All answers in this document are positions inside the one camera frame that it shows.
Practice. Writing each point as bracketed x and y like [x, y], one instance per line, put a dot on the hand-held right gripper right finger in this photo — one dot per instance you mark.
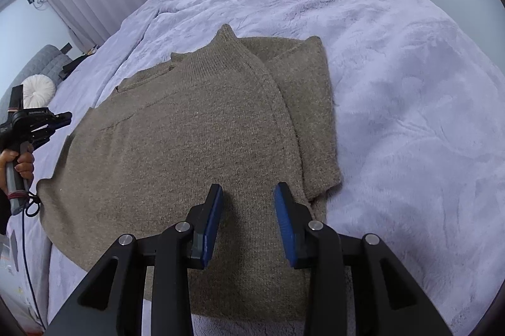
[286, 225]

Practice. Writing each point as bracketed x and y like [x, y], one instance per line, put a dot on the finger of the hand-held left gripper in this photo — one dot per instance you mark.
[61, 119]

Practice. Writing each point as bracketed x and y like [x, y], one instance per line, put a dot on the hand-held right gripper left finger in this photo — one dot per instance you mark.
[211, 225]

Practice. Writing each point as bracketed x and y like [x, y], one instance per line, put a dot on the brown knit sweater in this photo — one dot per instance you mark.
[177, 142]

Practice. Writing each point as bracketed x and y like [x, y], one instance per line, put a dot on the person's left hand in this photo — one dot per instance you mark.
[24, 164]

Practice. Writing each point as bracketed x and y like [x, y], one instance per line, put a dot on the round white pleated cushion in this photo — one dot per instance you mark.
[37, 91]

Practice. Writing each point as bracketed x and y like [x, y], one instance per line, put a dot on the black object on bed edge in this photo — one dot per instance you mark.
[73, 65]

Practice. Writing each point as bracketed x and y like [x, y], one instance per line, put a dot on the grey quilted headboard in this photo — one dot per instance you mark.
[43, 59]

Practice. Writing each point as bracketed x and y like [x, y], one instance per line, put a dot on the lavender plush blanket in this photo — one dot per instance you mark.
[394, 83]

